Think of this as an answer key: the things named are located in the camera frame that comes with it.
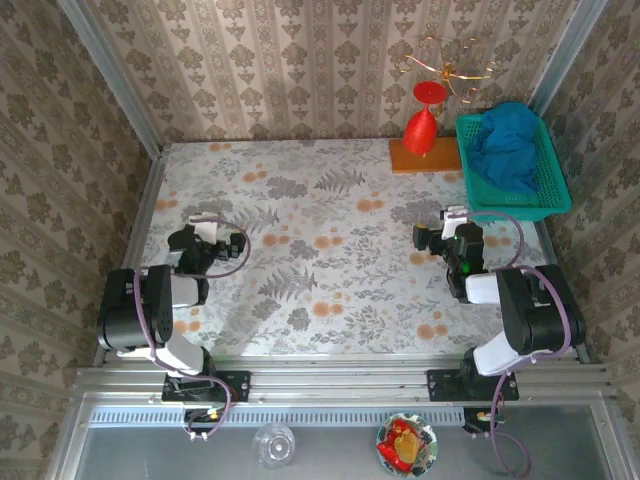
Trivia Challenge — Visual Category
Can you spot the blue t-shirt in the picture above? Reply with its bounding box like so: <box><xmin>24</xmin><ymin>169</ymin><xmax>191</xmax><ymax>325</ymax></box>
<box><xmin>467</xmin><ymin>102</ymin><xmax>542</xmax><ymax>195</ymax></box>

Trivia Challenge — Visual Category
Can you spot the floral table cover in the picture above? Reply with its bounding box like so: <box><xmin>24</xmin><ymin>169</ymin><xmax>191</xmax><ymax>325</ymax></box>
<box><xmin>117</xmin><ymin>139</ymin><xmax>574</xmax><ymax>357</ymax></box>

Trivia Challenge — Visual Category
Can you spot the red wine glass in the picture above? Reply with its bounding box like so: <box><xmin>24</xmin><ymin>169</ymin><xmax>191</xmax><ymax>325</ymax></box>
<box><xmin>402</xmin><ymin>81</ymin><xmax>448</xmax><ymax>155</ymax></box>

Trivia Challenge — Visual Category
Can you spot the teal plastic basket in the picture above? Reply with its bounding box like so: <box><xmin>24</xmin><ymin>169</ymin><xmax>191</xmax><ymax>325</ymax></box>
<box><xmin>454</xmin><ymin>113</ymin><xmax>573</xmax><ymax>223</ymax></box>

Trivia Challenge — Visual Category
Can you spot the small black electronics board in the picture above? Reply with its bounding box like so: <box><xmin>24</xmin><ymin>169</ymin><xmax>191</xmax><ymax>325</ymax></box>
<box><xmin>182</xmin><ymin>407</ymin><xmax>224</xmax><ymax>436</ymax></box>
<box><xmin>462</xmin><ymin>407</ymin><xmax>507</xmax><ymax>434</ymax></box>

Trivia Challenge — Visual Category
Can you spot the clear drinking glass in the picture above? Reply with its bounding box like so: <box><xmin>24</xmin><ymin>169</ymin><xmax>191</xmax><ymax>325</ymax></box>
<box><xmin>252</xmin><ymin>422</ymin><xmax>296</xmax><ymax>470</ymax></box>

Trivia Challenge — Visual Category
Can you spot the patterned plate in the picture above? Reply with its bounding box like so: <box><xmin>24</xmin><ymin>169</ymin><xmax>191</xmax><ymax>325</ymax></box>
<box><xmin>375</xmin><ymin>412</ymin><xmax>439</xmax><ymax>479</ymax></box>

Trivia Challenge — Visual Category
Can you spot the yellow toy food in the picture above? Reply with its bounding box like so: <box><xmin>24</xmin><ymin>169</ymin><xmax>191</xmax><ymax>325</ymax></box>
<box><xmin>392</xmin><ymin>432</ymin><xmax>420</xmax><ymax>462</ymax></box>

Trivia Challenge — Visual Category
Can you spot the red toy pepper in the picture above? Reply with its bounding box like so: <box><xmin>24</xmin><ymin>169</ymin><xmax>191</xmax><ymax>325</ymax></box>
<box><xmin>377</xmin><ymin>418</ymin><xmax>429</xmax><ymax>472</ymax></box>

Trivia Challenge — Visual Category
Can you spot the grey metal shelf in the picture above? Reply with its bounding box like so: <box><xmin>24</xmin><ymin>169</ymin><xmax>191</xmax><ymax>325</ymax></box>
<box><xmin>47</xmin><ymin>392</ymin><xmax>634</xmax><ymax>480</ymax></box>

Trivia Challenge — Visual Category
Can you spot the gold wire rack orange base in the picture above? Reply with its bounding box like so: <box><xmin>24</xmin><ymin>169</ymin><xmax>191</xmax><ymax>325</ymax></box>
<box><xmin>388</xmin><ymin>34</ymin><xmax>501</xmax><ymax>175</ymax></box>

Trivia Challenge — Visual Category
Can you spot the aluminium mounting rail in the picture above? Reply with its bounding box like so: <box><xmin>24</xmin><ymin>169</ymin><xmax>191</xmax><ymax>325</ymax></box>
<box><xmin>74</xmin><ymin>357</ymin><xmax>614</xmax><ymax>401</ymax></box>

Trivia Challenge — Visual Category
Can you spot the grey slotted cable duct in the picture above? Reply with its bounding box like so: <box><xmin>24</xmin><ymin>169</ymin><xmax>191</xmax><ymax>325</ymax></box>
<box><xmin>89</xmin><ymin>405</ymin><xmax>464</xmax><ymax>426</ymax></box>

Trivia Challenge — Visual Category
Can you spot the aluminium frame post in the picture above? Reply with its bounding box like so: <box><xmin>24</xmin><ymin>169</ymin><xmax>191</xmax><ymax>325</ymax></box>
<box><xmin>57</xmin><ymin>0</ymin><xmax>164</xmax><ymax>157</ymax></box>
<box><xmin>528</xmin><ymin>0</ymin><xmax>610</xmax><ymax>115</ymax></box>

